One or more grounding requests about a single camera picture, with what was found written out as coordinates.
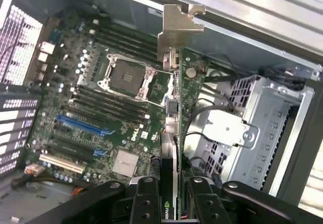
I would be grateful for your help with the dark grey PC case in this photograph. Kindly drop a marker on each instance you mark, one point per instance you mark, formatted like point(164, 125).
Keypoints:
point(227, 52)

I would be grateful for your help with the black short expansion slot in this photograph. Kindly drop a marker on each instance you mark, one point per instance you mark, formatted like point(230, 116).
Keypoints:
point(61, 129)

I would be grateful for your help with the silver CPU socket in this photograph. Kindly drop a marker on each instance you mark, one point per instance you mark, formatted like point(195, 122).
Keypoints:
point(126, 76)

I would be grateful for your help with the white expansion slot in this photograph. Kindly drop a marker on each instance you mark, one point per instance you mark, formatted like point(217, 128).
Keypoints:
point(61, 164)

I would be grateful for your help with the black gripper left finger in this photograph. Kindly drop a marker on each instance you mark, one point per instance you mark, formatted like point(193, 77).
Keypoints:
point(147, 201)

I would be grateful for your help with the black long expansion slot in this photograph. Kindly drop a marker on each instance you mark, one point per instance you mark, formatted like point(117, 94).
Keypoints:
point(73, 143)
point(69, 154)
point(84, 115)

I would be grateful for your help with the silver locking lever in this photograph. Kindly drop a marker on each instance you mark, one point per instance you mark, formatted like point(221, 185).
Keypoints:
point(157, 103)
point(161, 71)

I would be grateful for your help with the silver chipset heat sink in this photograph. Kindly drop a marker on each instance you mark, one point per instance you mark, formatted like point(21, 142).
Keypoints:
point(125, 163)

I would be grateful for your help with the perforated silver disk cage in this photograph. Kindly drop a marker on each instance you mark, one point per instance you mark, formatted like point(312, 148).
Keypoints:
point(265, 133)

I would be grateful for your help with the blue expansion slot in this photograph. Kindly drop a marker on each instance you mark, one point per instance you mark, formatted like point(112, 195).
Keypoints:
point(80, 125)

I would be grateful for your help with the silver coin battery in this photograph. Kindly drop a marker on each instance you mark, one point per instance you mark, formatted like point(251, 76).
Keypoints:
point(191, 72)

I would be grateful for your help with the white power connector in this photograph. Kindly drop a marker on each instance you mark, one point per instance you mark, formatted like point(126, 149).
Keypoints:
point(34, 170)

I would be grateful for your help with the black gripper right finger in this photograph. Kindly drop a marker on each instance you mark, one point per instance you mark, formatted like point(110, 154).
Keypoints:
point(207, 201)

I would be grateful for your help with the green motherboard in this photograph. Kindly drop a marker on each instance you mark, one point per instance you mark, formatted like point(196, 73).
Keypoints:
point(154, 87)

